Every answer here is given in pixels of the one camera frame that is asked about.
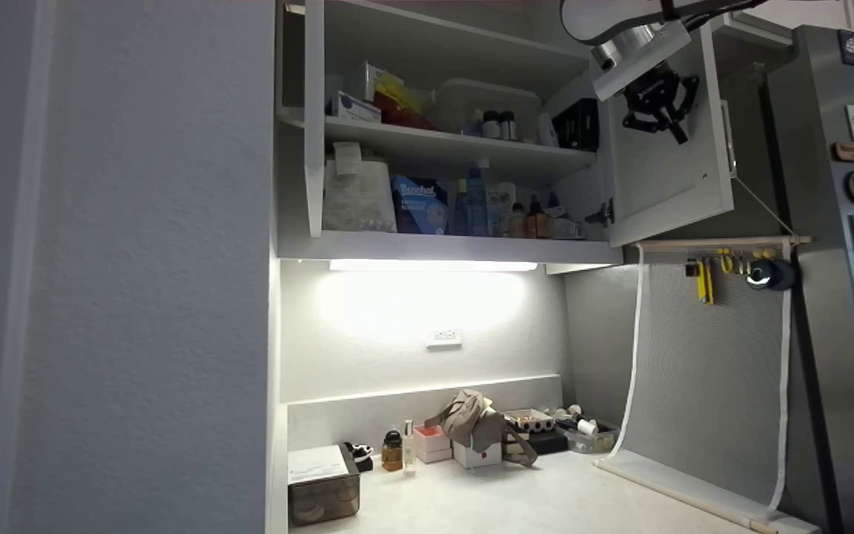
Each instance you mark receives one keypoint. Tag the black box on shelf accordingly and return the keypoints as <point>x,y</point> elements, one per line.
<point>578,127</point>

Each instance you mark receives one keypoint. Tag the brown wooden box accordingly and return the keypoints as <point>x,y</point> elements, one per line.
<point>322,486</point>

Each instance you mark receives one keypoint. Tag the crumpled brown paper bag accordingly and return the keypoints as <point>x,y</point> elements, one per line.
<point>482,434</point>

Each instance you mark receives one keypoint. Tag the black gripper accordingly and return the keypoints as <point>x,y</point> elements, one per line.
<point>660,100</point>

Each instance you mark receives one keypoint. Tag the under-cabinet light strip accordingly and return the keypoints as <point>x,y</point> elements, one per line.
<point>384,266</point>

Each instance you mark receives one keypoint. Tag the white cupboard door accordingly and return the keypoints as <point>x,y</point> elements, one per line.
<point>314,115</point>
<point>664,185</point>

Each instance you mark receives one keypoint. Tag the white plastic bag in cupboard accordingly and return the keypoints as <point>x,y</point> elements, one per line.
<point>357,191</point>

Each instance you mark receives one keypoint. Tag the white paper backdrop sheet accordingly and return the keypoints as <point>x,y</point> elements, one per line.
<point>706,401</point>

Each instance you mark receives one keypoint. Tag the stainless steel refrigerator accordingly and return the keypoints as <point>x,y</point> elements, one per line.
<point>812,123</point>

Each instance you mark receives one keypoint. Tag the small amber bottle on counter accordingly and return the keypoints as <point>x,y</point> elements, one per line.
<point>393,453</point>

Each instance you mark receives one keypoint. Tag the yellow clamp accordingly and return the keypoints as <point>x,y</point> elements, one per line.
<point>703,281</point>

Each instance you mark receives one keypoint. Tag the white pink small box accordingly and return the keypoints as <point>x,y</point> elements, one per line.
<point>431,447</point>

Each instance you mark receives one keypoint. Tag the brown glass bottle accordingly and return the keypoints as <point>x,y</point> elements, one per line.
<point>537,222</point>

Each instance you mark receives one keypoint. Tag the black tape roll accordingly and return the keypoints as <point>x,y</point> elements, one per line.
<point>769,275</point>

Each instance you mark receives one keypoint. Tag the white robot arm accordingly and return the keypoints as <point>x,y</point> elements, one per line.
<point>593,22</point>

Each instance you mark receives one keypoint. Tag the yellow red box on shelf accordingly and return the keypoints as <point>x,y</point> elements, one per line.
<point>393,100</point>

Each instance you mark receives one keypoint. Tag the blue package in cupboard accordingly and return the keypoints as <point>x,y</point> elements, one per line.
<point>419,206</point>

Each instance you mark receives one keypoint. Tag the white wall outlet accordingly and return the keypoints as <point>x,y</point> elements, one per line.
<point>445,339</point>

